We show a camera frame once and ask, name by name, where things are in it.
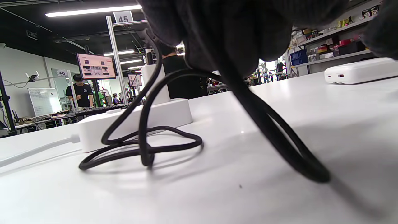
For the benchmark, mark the person's left hand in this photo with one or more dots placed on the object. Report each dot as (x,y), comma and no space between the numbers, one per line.
(233,31)

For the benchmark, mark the white charger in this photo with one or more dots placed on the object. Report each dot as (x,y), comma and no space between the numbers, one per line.
(163,96)

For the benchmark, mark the white power strip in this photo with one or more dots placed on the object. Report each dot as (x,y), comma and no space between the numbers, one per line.
(168,116)

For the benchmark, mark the white battery pack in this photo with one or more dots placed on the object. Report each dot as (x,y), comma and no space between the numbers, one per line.
(363,71)

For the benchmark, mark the blue storage bin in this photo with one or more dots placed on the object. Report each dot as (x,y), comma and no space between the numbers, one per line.
(298,57)

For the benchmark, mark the metal storage shelf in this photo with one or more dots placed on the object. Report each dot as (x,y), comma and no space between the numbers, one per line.
(335,57)

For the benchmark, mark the white number sign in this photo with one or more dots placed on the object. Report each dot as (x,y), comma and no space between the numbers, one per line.
(123,17)
(62,73)

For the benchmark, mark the group of assorted storage boxes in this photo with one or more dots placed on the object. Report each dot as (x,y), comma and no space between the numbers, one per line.
(345,48)

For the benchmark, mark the row of ceiling light strips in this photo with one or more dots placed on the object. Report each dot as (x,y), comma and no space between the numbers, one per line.
(93,11)

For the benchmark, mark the computer monitor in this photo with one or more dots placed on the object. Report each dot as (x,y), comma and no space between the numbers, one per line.
(95,66)

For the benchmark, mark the black keyboard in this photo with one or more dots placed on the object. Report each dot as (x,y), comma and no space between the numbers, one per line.
(99,109)

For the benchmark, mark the whiteboard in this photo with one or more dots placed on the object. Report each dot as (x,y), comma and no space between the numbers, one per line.
(45,101)

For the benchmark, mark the black tripod stand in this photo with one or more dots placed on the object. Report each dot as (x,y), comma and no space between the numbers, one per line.
(6,109)

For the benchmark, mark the aluminium frame post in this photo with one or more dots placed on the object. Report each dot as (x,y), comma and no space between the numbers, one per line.
(116,62)

